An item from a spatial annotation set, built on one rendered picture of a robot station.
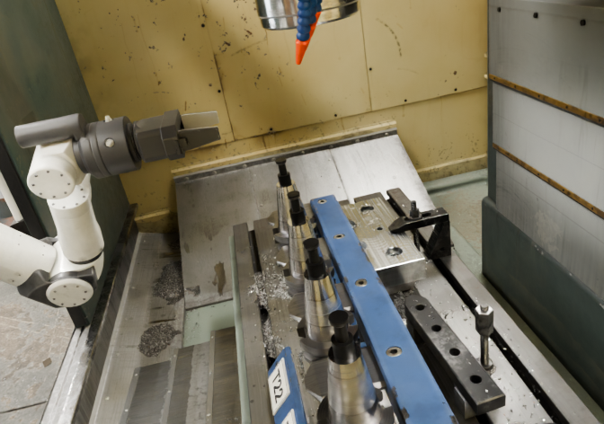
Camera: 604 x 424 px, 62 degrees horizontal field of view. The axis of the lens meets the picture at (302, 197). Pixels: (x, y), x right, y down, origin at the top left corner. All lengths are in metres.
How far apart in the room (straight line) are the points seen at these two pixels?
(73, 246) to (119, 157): 0.22
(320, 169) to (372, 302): 1.39
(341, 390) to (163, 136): 0.50
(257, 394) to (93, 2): 1.37
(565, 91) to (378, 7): 1.04
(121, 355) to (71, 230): 0.64
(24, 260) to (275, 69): 1.16
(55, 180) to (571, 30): 0.86
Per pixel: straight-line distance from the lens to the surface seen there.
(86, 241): 0.96
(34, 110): 1.43
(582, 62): 0.97
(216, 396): 1.17
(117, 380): 1.45
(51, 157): 0.83
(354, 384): 0.40
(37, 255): 1.01
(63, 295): 1.01
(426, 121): 2.08
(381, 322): 0.52
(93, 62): 1.89
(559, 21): 1.00
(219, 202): 1.86
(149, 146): 0.80
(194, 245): 1.77
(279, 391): 0.88
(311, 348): 0.51
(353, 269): 0.60
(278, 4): 0.76
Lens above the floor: 1.57
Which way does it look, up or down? 26 degrees down
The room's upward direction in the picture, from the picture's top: 11 degrees counter-clockwise
